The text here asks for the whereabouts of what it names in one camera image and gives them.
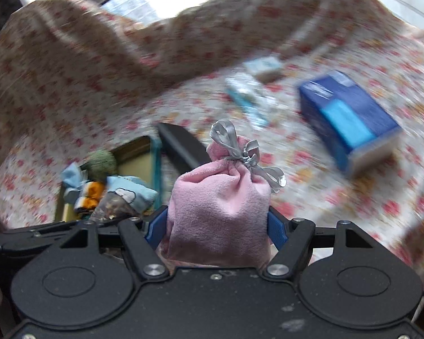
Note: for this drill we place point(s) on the blue dried flower sachet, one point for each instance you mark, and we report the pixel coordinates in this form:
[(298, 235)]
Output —
[(127, 190)]

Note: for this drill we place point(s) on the white tissue packet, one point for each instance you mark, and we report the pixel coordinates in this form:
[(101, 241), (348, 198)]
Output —
[(263, 65)]

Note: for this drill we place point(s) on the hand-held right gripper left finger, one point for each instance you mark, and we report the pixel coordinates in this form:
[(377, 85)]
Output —
[(155, 226)]

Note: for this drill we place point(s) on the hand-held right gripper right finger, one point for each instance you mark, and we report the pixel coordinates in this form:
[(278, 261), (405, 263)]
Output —
[(275, 227)]

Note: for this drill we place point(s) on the floral cloth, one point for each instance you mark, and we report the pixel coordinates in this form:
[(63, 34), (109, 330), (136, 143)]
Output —
[(92, 77)]

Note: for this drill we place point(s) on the blue tissue box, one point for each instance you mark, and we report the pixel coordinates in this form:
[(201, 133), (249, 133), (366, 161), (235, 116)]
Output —
[(349, 120)]

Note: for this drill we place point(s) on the blue face mask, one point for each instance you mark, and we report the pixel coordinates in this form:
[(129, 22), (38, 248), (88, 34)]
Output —
[(72, 178)]

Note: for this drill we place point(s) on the gold metal tin box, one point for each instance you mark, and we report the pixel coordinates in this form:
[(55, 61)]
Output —
[(137, 162)]

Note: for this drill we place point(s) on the pink velvet pouch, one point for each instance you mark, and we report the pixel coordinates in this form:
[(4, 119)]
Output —
[(215, 212)]

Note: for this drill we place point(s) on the clear plastic wrapper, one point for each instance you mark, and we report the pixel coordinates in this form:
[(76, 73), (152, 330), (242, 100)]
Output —
[(247, 91)]

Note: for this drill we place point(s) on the black flat slab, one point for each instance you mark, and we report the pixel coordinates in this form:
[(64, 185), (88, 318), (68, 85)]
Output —
[(180, 144)]

